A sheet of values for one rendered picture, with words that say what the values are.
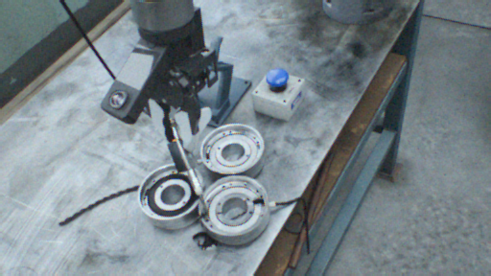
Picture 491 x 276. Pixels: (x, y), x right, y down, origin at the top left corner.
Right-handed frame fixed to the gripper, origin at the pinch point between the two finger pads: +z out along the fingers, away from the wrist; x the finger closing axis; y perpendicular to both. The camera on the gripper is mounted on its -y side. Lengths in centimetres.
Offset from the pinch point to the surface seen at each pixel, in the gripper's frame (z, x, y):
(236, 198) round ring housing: 7.3, -9.9, 0.4
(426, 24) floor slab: 68, 3, 170
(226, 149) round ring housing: 7.0, -2.7, 8.3
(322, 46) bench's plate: 4.3, -4.5, 40.8
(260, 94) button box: 2.7, -2.8, 19.5
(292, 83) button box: 2.0, -6.7, 24.1
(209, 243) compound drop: 10.4, -9.5, -6.7
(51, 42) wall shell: 74, 157, 82
